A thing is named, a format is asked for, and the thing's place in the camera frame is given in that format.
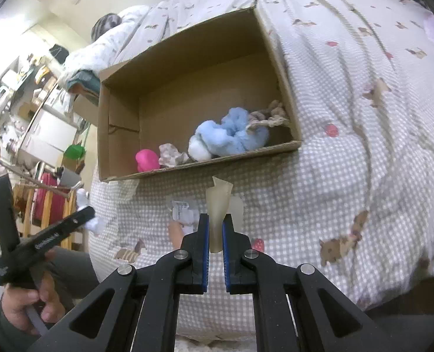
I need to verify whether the beige soft fabric piece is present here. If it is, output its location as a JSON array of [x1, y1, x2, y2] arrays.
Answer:
[[206, 176, 244, 253]]

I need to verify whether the pink soft ball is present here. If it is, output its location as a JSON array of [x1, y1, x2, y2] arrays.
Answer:
[[135, 149, 160, 172]]

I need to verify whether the person's left hand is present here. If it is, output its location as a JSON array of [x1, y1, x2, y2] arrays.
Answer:
[[0, 271, 66, 337]]

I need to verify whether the wooden drying rack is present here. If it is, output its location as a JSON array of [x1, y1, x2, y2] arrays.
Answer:
[[0, 149, 83, 238]]

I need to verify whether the green plastic container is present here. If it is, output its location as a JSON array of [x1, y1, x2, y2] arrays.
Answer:
[[64, 144, 86, 160]]

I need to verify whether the white patterned bed quilt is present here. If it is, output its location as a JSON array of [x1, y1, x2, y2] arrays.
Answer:
[[64, 0, 434, 309]]

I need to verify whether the white cabinet with clutter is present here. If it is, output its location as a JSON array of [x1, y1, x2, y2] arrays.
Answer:
[[0, 44, 79, 168]]

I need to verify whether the white patterned crumpled cloth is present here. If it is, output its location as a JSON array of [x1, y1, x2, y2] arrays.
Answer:
[[159, 143, 190, 168]]

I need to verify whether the light blue plush toy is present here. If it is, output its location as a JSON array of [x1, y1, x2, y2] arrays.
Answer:
[[188, 107, 269, 161]]

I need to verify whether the brown cardboard box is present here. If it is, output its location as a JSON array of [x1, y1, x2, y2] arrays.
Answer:
[[98, 8, 302, 181]]

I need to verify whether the grey striped pillow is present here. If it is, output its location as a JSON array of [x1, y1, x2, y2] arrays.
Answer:
[[91, 13, 122, 42]]

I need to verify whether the beige knotted rope toy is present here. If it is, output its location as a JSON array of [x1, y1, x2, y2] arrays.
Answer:
[[246, 100, 289, 132]]

